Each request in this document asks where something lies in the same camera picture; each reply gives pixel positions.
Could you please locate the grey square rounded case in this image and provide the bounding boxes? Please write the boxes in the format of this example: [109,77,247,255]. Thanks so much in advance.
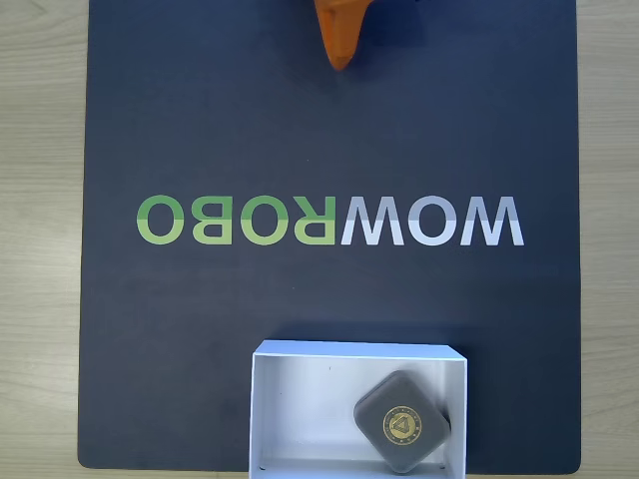
[352,368,452,476]

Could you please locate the white cardboard box bin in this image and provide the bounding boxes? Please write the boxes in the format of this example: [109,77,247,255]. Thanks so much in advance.
[248,339,470,479]

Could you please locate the dark mat with WOWROBO print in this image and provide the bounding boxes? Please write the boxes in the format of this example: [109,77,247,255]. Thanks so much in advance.
[77,0,583,471]

